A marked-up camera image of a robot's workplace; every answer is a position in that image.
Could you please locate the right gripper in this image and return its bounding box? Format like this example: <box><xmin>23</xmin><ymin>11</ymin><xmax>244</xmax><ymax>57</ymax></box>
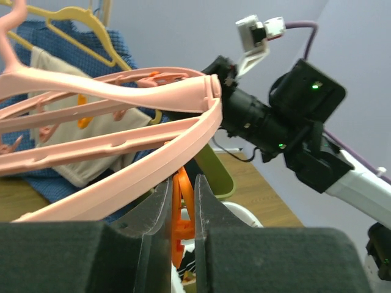
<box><xmin>202</xmin><ymin>55</ymin><xmax>238</xmax><ymax>98</ymax></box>

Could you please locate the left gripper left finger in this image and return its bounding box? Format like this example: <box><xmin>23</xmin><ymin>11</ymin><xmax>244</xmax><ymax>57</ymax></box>
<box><xmin>1</xmin><ymin>179</ymin><xmax>173</xmax><ymax>292</ymax></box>

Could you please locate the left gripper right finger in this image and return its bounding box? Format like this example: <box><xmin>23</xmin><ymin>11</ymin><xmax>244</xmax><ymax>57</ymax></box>
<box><xmin>195</xmin><ymin>175</ymin><xmax>371</xmax><ymax>293</ymax></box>

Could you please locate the pink round clip hanger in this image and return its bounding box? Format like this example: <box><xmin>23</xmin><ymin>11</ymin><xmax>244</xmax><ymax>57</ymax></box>
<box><xmin>0</xmin><ymin>0</ymin><xmax>224</xmax><ymax>269</ymax></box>

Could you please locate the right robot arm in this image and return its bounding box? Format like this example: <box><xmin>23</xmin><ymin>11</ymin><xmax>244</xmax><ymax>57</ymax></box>
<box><xmin>204</xmin><ymin>56</ymin><xmax>390</xmax><ymax>281</ymax></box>

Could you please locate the yellow wooden hanger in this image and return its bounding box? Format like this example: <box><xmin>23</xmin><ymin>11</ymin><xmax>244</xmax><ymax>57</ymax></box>
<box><xmin>0</xmin><ymin>0</ymin><xmax>163</xmax><ymax>125</ymax></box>

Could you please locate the white plastic basket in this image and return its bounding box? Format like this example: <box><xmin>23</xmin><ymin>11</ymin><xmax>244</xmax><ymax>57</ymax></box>
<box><xmin>170</xmin><ymin>200</ymin><xmax>265</xmax><ymax>293</ymax></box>

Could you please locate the olive green bin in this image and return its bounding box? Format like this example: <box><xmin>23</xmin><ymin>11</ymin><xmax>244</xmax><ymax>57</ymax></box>
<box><xmin>185</xmin><ymin>144</ymin><xmax>236</xmax><ymax>201</ymax></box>

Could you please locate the blue checkered shirt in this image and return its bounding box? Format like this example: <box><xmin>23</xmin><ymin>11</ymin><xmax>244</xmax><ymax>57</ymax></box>
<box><xmin>0</xmin><ymin>20</ymin><xmax>172</xmax><ymax>223</ymax></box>

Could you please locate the beige cloth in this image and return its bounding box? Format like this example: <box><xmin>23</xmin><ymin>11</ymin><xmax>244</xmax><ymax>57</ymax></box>
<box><xmin>27</xmin><ymin>46</ymin><xmax>153</xmax><ymax>187</ymax></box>

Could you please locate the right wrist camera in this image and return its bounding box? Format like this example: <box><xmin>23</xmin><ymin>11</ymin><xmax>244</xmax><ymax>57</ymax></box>
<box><xmin>235</xmin><ymin>15</ymin><xmax>286</xmax><ymax>78</ymax></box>

